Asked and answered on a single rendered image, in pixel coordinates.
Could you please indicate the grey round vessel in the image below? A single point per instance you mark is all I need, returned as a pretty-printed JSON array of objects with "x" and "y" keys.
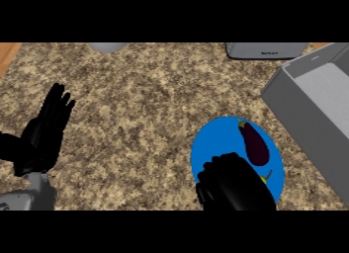
[{"x": 105, "y": 47}]

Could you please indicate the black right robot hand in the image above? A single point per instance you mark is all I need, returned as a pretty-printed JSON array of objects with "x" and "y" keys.
[{"x": 235, "y": 187}]

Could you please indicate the green pear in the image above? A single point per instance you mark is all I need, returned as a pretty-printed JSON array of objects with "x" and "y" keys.
[{"x": 265, "y": 178}]

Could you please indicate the blue oval plate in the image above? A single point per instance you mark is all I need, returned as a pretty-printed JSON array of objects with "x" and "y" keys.
[{"x": 220, "y": 141}]

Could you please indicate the grey flat appliance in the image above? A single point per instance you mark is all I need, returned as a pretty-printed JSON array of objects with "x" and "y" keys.
[{"x": 263, "y": 50}]

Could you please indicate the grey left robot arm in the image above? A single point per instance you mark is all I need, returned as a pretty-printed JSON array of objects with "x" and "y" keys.
[{"x": 28, "y": 197}]

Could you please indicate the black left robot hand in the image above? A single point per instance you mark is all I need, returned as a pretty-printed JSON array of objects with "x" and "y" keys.
[{"x": 43, "y": 131}]

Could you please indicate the grey cardboard box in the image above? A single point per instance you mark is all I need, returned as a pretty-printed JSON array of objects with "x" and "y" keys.
[{"x": 322, "y": 112}]

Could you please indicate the dark purple eggplant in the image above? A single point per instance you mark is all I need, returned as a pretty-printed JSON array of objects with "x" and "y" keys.
[{"x": 256, "y": 145}]

